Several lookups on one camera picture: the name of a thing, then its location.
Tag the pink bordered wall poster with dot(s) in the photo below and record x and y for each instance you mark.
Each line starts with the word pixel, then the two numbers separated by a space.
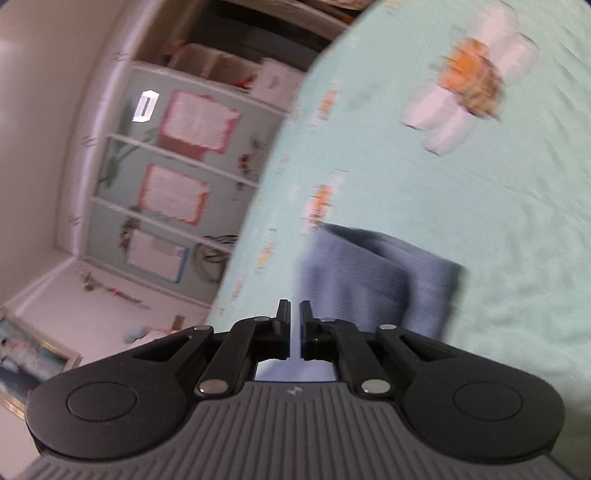
pixel 198 120

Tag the bee print quilted bedspread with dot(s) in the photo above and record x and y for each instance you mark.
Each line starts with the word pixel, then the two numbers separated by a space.
pixel 415 184

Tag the white cat plush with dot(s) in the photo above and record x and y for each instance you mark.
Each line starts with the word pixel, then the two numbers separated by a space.
pixel 143 333

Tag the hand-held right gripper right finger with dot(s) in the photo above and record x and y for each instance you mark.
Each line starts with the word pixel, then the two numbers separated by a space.
pixel 304 332

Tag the blue knit sweater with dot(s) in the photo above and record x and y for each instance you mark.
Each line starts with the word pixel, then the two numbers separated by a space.
pixel 369 277

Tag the wall lamp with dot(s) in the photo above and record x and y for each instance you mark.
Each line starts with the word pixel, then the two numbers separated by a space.
pixel 111 288

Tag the wardrobe with sliding doors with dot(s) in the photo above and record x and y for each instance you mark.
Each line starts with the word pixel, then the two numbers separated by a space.
pixel 138 147

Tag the red bordered wall poster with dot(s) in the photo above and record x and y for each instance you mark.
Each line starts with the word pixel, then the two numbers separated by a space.
pixel 173 194

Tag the white open shelf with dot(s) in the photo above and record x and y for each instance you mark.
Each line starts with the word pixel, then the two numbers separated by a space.
pixel 207 64

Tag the white overhead cabinets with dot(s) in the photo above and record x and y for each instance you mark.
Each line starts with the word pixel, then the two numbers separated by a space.
pixel 92 115

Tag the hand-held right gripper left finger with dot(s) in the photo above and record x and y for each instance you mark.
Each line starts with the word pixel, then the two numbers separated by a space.
pixel 284 332

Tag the framed wedding photo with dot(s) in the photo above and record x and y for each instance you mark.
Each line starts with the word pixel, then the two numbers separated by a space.
pixel 27 360

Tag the white drawer cabinet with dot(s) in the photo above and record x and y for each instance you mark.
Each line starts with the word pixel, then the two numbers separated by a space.
pixel 279 83

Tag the blue bordered wall calendar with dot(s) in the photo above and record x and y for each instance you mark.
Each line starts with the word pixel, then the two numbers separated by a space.
pixel 154 254

